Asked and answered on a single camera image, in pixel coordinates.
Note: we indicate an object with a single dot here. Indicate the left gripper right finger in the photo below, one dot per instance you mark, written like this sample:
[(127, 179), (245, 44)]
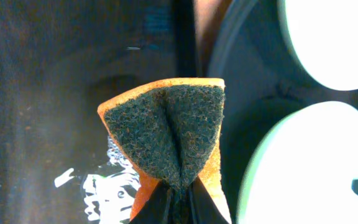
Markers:
[(202, 209)]

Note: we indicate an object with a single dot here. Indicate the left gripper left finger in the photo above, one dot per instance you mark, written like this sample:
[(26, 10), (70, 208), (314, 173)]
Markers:
[(157, 209)]

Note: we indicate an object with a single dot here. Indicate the light blue plate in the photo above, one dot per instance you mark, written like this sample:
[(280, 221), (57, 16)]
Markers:
[(322, 37), (303, 169)]

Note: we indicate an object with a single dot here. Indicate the orange green scrub sponge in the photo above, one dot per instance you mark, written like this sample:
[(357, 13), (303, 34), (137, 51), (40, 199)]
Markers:
[(169, 130)]

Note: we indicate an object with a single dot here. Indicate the round black tray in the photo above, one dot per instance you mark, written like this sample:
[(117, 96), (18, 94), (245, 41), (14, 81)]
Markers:
[(263, 85)]

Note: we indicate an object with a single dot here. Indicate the black rectangular tray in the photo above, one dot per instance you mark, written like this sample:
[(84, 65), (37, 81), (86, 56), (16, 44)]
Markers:
[(59, 60)]

